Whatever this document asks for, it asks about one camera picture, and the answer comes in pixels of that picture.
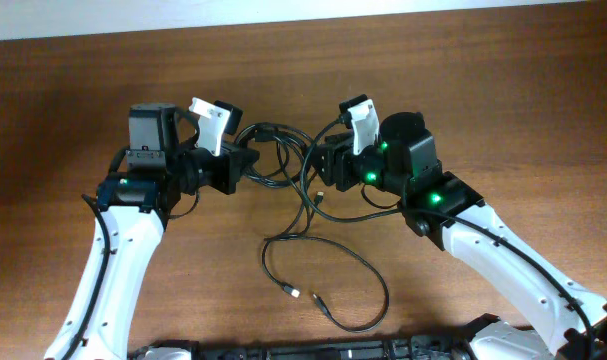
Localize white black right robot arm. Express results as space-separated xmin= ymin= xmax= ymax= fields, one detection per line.
xmin=305 ymin=112 xmax=607 ymax=359

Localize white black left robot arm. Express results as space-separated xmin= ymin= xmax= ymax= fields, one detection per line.
xmin=45 ymin=98 xmax=259 ymax=359

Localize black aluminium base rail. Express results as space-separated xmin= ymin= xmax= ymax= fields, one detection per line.
xmin=127 ymin=313 xmax=559 ymax=360

